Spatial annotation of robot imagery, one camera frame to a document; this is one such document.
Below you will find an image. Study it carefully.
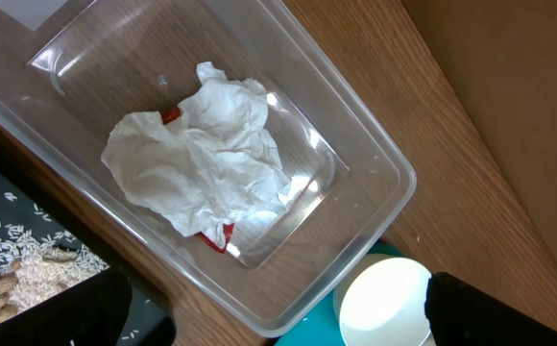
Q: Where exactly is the rice and peanut pile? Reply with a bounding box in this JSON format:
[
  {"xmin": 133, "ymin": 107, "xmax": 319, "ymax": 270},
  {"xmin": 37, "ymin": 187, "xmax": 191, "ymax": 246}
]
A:
[{"xmin": 0, "ymin": 223, "xmax": 109, "ymax": 324}]

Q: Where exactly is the black plastic tray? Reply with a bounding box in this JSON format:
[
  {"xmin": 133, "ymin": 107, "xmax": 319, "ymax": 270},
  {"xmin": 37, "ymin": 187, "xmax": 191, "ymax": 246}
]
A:
[{"xmin": 0, "ymin": 166, "xmax": 177, "ymax": 345}]

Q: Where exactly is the teal serving tray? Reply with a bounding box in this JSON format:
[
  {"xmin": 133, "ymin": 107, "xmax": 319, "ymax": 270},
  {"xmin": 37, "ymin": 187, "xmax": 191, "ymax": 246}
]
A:
[{"xmin": 273, "ymin": 239, "xmax": 404, "ymax": 346}]

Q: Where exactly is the cardboard wall panel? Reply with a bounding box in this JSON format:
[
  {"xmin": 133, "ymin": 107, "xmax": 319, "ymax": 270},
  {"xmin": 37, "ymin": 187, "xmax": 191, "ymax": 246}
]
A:
[{"xmin": 404, "ymin": 0, "xmax": 557, "ymax": 261}]

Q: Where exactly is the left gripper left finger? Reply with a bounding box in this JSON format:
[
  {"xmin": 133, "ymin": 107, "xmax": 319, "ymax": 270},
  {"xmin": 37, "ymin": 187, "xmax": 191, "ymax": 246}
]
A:
[{"xmin": 0, "ymin": 268, "xmax": 133, "ymax": 346}]

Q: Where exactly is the clear plastic bin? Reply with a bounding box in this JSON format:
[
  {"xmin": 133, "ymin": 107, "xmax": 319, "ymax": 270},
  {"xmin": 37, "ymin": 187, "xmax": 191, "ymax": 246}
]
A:
[{"xmin": 0, "ymin": 1, "xmax": 416, "ymax": 337}]

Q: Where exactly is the white bowl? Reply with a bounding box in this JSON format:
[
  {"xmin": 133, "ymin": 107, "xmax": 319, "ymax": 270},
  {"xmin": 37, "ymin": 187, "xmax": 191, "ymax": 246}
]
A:
[{"xmin": 333, "ymin": 254, "xmax": 431, "ymax": 346}]

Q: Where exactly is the white napkin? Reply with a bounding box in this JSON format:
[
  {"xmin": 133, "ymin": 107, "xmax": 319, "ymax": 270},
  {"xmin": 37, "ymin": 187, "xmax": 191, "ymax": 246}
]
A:
[
  {"xmin": 170, "ymin": 62, "xmax": 289, "ymax": 221},
  {"xmin": 101, "ymin": 111, "xmax": 234, "ymax": 237}
]

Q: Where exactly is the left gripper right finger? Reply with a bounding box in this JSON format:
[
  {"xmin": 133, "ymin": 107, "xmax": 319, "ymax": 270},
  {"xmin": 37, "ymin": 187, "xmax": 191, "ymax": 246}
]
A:
[{"xmin": 424, "ymin": 272, "xmax": 557, "ymax": 346}]

